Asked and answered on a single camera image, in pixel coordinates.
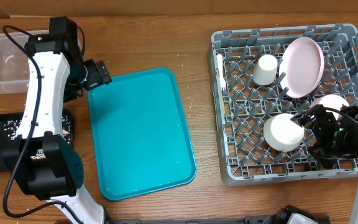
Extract pink bowl with nuts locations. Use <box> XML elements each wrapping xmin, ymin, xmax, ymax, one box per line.
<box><xmin>310</xmin><ymin>94</ymin><xmax>349</xmax><ymax>111</ymax></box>

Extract white bowl with rice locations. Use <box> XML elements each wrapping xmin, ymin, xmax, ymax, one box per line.
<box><xmin>263</xmin><ymin>113</ymin><xmax>305</xmax><ymax>152</ymax></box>

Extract white paper cup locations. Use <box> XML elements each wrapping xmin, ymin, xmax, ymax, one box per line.
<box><xmin>253</xmin><ymin>54</ymin><xmax>278</xmax><ymax>85</ymax></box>

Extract pile of rice and nuts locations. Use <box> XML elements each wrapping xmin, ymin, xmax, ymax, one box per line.
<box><xmin>2</xmin><ymin>114</ymin><xmax>74</xmax><ymax>160</ymax></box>

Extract white plastic fork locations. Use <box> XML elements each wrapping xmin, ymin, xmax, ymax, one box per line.
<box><xmin>216</xmin><ymin>54</ymin><xmax>227</xmax><ymax>92</ymax></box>

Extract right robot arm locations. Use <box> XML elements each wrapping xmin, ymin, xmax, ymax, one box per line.
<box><xmin>291</xmin><ymin>105</ymin><xmax>358</xmax><ymax>223</ymax></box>

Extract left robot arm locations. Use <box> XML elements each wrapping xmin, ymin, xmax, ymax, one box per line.
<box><xmin>1</xmin><ymin>32</ymin><xmax>112</xmax><ymax>223</ymax></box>

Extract grey dishwasher rack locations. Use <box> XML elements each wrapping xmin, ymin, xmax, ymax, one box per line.
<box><xmin>207</xmin><ymin>24</ymin><xmax>358</xmax><ymax>186</ymax></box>

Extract teal serving tray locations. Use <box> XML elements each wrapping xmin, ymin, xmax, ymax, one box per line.
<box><xmin>88</xmin><ymin>68</ymin><xmax>197</xmax><ymax>201</ymax></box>

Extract clear plastic bin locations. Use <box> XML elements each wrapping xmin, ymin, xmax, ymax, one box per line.
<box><xmin>0</xmin><ymin>34</ymin><xmax>29</xmax><ymax>94</ymax></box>

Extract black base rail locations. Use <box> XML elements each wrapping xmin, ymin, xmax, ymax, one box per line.
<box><xmin>107</xmin><ymin>204</ymin><xmax>332</xmax><ymax>224</ymax></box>

